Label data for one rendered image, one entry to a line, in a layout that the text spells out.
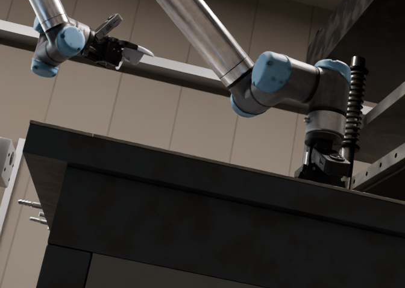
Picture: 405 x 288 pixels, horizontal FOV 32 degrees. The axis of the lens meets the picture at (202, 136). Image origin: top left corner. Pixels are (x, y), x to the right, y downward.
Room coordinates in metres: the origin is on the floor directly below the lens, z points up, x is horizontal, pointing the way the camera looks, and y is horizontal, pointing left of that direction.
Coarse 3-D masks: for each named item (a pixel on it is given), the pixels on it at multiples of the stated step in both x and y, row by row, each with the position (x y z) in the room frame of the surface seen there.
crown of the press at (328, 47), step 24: (360, 0) 2.14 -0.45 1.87; (384, 0) 2.00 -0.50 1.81; (336, 24) 2.40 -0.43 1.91; (360, 24) 2.18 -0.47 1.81; (384, 24) 2.15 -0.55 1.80; (312, 48) 2.73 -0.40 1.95; (336, 48) 2.39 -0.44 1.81; (360, 48) 2.36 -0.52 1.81; (384, 48) 2.32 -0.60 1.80; (384, 72) 2.52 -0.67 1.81; (384, 96) 2.75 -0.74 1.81
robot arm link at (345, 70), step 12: (324, 60) 1.23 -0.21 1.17; (336, 60) 1.22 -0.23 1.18; (324, 72) 1.21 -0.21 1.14; (336, 72) 1.22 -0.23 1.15; (348, 72) 1.23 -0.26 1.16; (324, 84) 1.21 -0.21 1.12; (336, 84) 1.22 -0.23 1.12; (348, 84) 1.23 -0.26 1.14; (324, 96) 1.22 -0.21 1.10; (336, 96) 1.22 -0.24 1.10; (348, 96) 1.24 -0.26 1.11; (312, 108) 1.24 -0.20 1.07; (324, 108) 1.22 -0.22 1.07; (336, 108) 1.22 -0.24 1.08
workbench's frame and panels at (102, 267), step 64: (64, 192) 0.77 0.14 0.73; (128, 192) 0.78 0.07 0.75; (192, 192) 0.79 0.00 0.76; (256, 192) 0.77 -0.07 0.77; (320, 192) 0.78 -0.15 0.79; (64, 256) 0.77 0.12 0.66; (128, 256) 0.78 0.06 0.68; (192, 256) 0.79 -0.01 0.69; (256, 256) 0.79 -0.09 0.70; (320, 256) 0.80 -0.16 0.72; (384, 256) 0.81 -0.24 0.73
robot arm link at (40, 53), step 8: (40, 40) 1.84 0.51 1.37; (40, 48) 1.81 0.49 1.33; (40, 56) 1.82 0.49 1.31; (32, 64) 1.85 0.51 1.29; (40, 64) 1.83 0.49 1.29; (48, 64) 1.83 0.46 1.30; (56, 64) 1.83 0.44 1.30; (40, 72) 1.86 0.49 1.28; (48, 72) 1.85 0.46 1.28; (56, 72) 1.86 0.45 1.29
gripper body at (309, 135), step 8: (312, 136) 1.23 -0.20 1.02; (320, 136) 1.22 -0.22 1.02; (328, 136) 1.22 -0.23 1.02; (336, 136) 1.22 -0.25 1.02; (312, 144) 1.26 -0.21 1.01; (320, 144) 1.24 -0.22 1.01; (328, 144) 1.24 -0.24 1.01; (336, 144) 1.24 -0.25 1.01; (312, 160) 1.25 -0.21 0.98; (304, 168) 1.23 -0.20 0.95; (312, 168) 1.22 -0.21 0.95; (296, 176) 1.28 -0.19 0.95; (304, 176) 1.22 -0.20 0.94; (312, 176) 1.22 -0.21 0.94; (320, 176) 1.23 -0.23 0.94; (328, 176) 1.23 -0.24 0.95; (328, 184) 1.23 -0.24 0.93; (336, 184) 1.23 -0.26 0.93
